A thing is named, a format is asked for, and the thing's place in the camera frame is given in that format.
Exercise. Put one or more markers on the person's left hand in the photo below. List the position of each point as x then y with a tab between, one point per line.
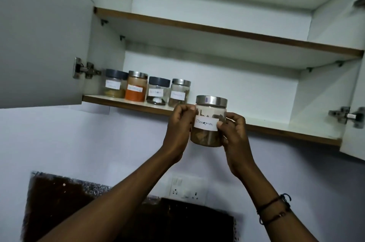
178	130

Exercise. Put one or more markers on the person's right hand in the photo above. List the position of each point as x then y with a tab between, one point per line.
236	142

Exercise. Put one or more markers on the person's left thumb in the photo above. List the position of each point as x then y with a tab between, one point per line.
190	109

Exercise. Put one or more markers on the person's right thumb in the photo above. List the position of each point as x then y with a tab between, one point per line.
223	124

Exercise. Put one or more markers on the steel-lid jar of brown sticks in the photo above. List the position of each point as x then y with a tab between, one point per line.
208	124

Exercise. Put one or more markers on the person's left forearm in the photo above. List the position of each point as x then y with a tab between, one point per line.
114	204

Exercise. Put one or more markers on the person's right forearm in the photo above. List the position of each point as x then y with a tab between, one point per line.
273	210

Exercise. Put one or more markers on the steel-lid jar of brown spice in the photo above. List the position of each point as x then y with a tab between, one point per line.
179	93

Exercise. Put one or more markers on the black-lid jar with white pieces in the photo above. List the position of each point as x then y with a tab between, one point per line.
157	92

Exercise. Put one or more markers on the steel-lid jar of orange powder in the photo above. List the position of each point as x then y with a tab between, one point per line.
135	87

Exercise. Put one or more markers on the brown-edged cabinet shelf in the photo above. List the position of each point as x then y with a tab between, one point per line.
225	40

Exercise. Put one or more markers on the black-lid jar of yellow grains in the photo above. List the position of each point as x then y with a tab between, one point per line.
115	84

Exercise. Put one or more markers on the steel cabinet hinge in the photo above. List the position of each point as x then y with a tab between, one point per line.
346	115
85	69

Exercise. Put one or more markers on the dark speckled stone slab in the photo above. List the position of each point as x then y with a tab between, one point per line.
119	210

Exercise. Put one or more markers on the white cabinet door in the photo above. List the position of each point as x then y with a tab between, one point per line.
353	124
42	36

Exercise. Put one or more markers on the white wall cabinet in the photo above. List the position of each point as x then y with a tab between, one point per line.
216	50

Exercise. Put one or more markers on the white wall switch socket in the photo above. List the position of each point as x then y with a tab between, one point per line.
186	189

